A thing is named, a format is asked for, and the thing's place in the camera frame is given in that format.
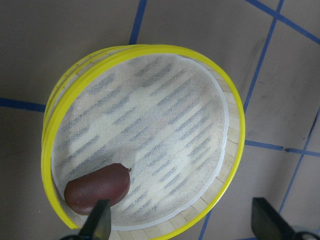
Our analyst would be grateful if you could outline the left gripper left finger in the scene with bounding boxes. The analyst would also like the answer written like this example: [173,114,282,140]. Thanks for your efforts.
[78,199,111,240]

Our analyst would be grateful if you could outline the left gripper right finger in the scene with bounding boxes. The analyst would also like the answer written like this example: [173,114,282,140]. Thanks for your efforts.
[251,197,300,240]

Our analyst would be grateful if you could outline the brown steamed bun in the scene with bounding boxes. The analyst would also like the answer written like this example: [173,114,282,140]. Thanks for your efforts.
[64,163,132,216]

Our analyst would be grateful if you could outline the yellow steamer layer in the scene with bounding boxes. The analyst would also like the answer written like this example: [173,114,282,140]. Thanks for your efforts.
[41,44,246,240]
[42,45,141,131]

